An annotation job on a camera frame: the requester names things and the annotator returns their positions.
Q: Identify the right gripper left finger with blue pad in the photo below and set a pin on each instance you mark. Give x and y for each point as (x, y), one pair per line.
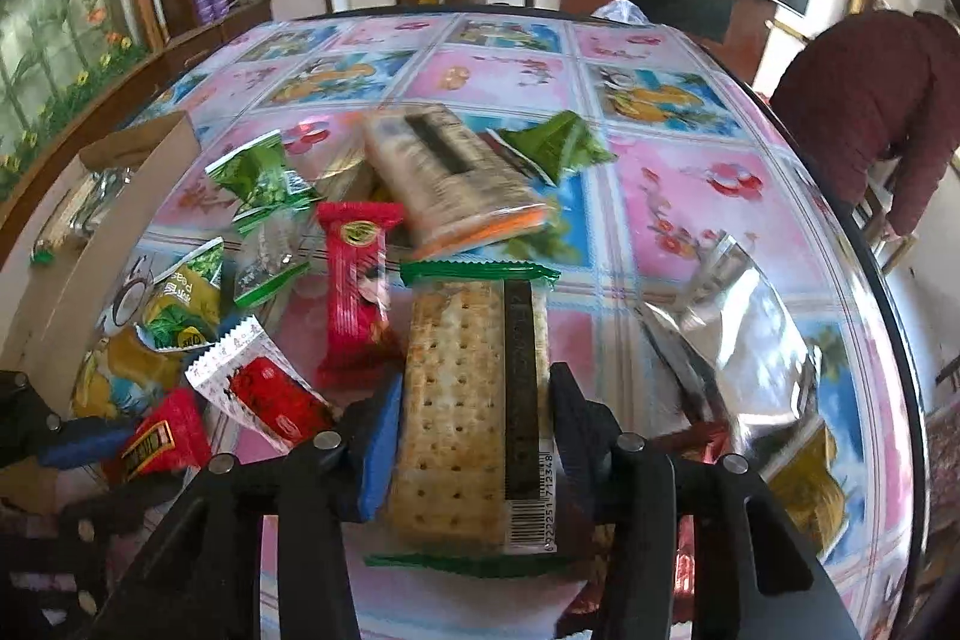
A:
(198, 575)

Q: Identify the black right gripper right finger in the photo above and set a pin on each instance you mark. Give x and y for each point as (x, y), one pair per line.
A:
(756, 576)

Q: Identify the blue black finger of the left gripper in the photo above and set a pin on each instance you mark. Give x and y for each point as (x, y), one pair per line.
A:
(30, 429)

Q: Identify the silver foil snack bag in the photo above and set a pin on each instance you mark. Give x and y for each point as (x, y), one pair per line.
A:
(107, 186)

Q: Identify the cracker pack with green ends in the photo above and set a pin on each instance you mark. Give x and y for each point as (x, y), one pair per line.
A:
(473, 491)

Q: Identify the gold green snack bag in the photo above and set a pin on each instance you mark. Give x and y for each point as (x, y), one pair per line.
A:
(802, 481)

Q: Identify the red foil candy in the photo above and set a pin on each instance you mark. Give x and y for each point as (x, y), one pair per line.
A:
(703, 443)

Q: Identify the red yellow label packet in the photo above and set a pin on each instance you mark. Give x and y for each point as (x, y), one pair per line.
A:
(170, 439)

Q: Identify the brown cardboard box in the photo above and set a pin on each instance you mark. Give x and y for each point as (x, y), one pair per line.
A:
(49, 312)

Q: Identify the yellow green snack packet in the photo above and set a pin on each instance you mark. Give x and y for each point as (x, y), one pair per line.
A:
(183, 312)

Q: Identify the red white candy packet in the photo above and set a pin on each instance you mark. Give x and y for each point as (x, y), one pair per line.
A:
(247, 377)

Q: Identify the red snack packet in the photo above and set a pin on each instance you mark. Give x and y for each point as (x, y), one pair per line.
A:
(359, 339)

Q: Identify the green pea snack packet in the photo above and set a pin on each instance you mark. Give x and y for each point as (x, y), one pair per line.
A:
(269, 257)

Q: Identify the colourful patterned tablecloth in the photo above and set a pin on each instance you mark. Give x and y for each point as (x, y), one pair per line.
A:
(693, 158)

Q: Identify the orange seaweed cracker pack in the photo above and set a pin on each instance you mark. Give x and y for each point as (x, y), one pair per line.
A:
(458, 194)

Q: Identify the dark green snack packet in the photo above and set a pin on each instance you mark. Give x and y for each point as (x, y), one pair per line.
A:
(560, 146)

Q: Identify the person in maroon jacket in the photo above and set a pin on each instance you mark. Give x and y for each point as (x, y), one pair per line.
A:
(875, 86)

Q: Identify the white plastic bag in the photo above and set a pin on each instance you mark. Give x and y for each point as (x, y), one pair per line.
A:
(623, 12)

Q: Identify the floral wall mural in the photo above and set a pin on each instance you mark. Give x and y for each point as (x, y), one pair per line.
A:
(57, 57)

